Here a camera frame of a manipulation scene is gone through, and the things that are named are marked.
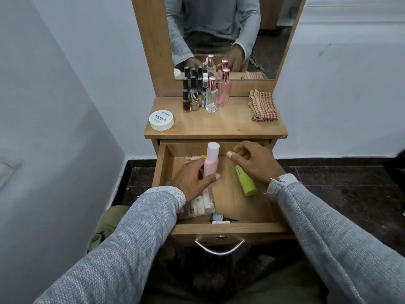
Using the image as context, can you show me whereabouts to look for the person's left hand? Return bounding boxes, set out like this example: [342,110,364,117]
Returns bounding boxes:
[170,158,221,203]

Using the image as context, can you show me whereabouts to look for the person's right hand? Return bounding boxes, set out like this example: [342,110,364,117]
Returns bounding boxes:
[226,141,286,188]

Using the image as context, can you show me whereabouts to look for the pink plastic bottle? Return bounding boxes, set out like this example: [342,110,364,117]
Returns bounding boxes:
[203,142,221,178]

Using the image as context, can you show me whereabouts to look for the person's left forearm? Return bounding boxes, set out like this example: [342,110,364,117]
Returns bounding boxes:
[33,186,187,304]

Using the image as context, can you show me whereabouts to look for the person's right forearm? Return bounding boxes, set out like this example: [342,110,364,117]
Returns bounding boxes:
[265,173,405,304]

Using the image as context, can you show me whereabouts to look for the clear bag of small cosmetics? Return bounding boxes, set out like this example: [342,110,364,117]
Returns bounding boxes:
[177,186,216,219]

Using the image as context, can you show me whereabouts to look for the wooden drawer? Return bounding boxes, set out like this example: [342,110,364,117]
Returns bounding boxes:
[152,139,297,248]

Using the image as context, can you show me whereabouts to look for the green plastic bottle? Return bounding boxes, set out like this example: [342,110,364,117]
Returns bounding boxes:
[234,165,258,197]

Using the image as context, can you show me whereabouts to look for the wooden dressing table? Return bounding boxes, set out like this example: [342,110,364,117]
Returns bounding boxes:
[131,0,308,187]

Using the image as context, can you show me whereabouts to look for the checked folded cloth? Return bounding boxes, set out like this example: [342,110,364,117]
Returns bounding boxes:
[248,89,279,122]

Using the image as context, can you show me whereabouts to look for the clear perfume bottle pink cap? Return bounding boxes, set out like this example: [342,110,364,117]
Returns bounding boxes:
[205,75,219,114]

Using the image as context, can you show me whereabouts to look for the group of nail polish bottles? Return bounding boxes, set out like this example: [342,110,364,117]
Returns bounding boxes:
[182,66,210,114]

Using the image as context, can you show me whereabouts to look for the white round jar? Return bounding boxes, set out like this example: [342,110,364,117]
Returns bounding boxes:
[149,109,175,131]

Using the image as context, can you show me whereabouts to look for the person's olive trousers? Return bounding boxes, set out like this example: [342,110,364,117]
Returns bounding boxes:
[87,205,330,304]

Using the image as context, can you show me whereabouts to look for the mirror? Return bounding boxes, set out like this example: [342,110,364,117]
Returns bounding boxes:
[164,0,301,81]

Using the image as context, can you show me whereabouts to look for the dark furniture piece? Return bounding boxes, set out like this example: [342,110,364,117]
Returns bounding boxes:
[384,148,405,217]

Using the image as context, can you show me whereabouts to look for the metal drawer handle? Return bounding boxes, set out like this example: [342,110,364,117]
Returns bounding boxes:
[193,239,247,256]

